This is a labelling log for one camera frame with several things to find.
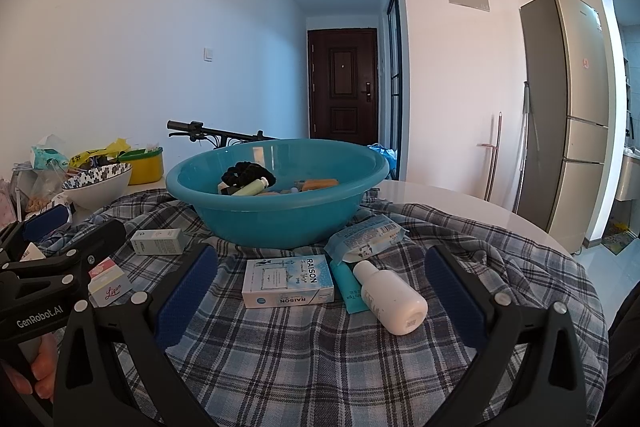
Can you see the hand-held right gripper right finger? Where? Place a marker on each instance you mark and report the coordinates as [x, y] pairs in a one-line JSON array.
[[452, 302]]

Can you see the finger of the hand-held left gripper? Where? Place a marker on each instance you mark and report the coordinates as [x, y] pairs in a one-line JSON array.
[[95, 239], [47, 222]]

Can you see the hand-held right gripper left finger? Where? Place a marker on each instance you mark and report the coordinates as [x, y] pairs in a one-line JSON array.
[[187, 297]]

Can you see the red and white box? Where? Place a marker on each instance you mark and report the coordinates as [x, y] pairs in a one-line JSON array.
[[107, 287]]

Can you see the white bottle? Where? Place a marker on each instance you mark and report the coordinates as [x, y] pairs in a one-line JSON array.
[[392, 302]]

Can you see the blue plastic basin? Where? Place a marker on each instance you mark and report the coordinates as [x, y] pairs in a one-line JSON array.
[[280, 217]]

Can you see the light green tube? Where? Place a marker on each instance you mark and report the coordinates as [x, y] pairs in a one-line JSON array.
[[247, 189]]

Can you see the white round desktop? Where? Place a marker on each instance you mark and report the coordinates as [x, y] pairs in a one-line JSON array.
[[450, 197]]

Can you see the person's left hand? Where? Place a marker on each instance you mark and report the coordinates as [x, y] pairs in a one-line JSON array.
[[45, 367]]

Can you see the clear snack bag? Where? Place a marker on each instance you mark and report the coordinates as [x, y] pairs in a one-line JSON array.
[[35, 192]]

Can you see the blue floral bowl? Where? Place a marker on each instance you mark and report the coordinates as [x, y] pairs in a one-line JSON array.
[[97, 192]]

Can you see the grey-green small box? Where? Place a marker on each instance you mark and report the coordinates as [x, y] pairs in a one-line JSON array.
[[157, 242]]

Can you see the teal tissue packet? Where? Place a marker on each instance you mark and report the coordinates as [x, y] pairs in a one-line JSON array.
[[47, 157]]

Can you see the yellow plastic bag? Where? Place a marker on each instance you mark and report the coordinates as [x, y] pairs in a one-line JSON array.
[[92, 154]]

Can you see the yellow container with green lid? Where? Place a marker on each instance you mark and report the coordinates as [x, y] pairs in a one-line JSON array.
[[147, 169]]

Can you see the light blue flat box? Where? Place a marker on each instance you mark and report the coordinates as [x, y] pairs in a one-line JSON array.
[[285, 279]]

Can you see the blue wet wipes packet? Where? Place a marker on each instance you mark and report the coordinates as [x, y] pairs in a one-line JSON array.
[[365, 239]]

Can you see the teal tube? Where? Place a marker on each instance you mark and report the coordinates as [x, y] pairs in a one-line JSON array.
[[345, 289]]

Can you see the blue plaid cloth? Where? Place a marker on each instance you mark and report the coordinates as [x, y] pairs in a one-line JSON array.
[[300, 357]]

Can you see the black scrunchie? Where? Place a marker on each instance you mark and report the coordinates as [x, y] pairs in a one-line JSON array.
[[240, 172]]

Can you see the black bicycle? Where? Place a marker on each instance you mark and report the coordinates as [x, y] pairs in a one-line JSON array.
[[200, 128]]

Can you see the metal rack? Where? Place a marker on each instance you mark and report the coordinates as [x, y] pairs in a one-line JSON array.
[[496, 147]]

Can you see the blue plastic bag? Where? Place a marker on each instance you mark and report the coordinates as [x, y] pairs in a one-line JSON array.
[[385, 154]]

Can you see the grey pole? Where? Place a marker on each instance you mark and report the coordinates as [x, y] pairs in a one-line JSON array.
[[522, 147]]

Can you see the orange sponge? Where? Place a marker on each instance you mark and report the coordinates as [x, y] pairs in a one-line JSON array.
[[320, 184]]

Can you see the patterned floor mat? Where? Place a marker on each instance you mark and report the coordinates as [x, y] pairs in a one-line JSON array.
[[620, 241]]

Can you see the person's dark clothing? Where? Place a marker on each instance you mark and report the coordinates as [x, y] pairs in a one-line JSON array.
[[627, 357]]

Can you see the white washbasin cabinet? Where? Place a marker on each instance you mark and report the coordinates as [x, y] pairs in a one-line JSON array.
[[630, 179]]

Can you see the silver refrigerator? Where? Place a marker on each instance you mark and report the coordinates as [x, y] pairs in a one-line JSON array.
[[565, 107]]

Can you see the dark brown door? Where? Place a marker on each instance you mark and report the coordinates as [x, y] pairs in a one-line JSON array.
[[342, 87]]

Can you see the black framed glass door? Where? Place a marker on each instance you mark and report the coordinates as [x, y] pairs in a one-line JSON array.
[[395, 57]]

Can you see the white wall switch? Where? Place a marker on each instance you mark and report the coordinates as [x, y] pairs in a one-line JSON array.
[[209, 54]]

